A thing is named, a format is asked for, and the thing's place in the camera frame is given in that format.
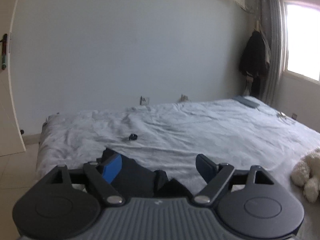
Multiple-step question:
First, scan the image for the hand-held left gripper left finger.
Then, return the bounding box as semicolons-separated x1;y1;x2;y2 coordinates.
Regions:
47;154;125;206

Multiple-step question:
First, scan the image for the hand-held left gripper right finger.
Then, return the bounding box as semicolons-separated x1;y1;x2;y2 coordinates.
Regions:
192;154;275;206

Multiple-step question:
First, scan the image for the black garment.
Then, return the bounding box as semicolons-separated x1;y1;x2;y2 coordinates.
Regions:
96;147;193;198

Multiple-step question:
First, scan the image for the bed with grey sheet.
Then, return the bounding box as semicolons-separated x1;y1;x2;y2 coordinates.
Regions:
36;95;320;240

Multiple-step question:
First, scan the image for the dark blue notebook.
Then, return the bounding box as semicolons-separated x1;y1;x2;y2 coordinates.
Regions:
232;95;260;108

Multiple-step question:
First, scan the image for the white plush dog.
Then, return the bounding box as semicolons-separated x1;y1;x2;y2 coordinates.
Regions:
291;148;320;203

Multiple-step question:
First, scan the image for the hanging black coat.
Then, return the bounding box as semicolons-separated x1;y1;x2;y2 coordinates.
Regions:
239;31;269;98

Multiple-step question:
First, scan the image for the cream door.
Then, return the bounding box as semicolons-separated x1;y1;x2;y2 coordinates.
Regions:
0;0;27;158

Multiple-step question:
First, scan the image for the hanging light garment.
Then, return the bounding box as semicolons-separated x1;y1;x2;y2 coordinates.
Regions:
260;27;272;65

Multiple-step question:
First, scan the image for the grey curtain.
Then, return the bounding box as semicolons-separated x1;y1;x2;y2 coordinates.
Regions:
255;0;288;105

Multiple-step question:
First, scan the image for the window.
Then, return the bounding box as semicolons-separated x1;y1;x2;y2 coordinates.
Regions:
285;1;320;82

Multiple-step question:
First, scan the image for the tangled cable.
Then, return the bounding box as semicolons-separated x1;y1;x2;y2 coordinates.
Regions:
276;112;295;125

